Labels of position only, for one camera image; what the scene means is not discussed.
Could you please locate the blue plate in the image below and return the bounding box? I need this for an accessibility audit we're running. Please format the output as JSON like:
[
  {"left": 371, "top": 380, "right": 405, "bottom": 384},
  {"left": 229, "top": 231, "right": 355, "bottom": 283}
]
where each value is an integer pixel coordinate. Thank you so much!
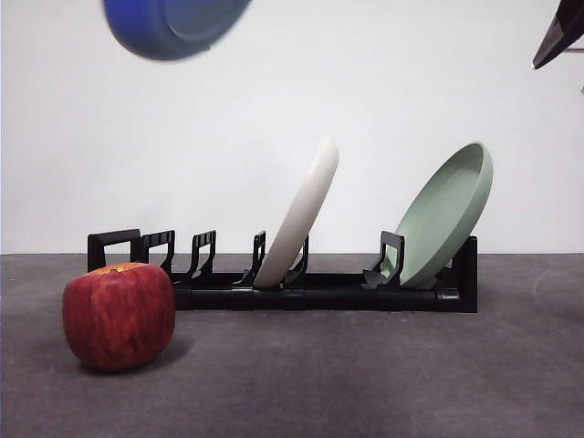
[{"left": 102, "top": 0, "right": 255, "bottom": 62}]

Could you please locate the black plate rack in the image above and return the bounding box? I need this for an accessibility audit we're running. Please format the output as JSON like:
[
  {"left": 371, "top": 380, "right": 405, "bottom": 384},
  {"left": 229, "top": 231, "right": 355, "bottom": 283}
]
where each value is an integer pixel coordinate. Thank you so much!
[{"left": 86, "top": 227, "right": 479, "bottom": 314}]

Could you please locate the green plate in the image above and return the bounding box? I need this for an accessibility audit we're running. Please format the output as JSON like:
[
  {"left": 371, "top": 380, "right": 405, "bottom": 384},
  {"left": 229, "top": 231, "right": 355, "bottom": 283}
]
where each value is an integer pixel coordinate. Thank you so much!
[{"left": 392, "top": 141, "right": 495, "bottom": 289}]

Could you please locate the red apple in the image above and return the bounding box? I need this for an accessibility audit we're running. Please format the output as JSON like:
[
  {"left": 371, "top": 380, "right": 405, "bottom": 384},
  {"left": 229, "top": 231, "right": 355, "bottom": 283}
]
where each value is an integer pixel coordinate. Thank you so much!
[{"left": 62, "top": 262, "right": 177, "bottom": 371}]

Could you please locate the white plate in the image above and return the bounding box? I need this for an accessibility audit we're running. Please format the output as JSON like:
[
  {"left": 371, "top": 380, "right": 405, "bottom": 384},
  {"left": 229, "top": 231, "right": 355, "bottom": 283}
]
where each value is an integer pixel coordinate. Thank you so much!
[{"left": 253, "top": 135, "right": 340, "bottom": 289}]

